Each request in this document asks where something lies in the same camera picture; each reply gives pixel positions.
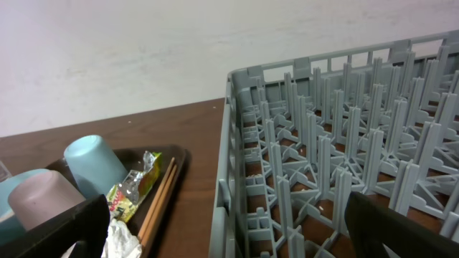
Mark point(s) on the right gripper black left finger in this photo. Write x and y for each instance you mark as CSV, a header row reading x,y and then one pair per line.
x,y
83,228

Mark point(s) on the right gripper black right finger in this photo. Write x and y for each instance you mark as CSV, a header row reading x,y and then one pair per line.
x,y
373,228

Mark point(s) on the grey plastic dishwasher rack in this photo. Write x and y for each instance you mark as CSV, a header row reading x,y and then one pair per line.
x,y
299,136

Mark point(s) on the crumpled white paper napkin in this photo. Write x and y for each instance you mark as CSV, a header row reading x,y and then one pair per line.
x,y
120,243

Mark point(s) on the silver green snack wrapper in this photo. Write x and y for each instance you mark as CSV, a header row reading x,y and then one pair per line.
x,y
124,198

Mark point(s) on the light blue plastic cup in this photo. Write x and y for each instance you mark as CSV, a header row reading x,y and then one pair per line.
x,y
94,165

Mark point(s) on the dark brown serving tray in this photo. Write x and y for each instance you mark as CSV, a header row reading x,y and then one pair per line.
x,y
132,158

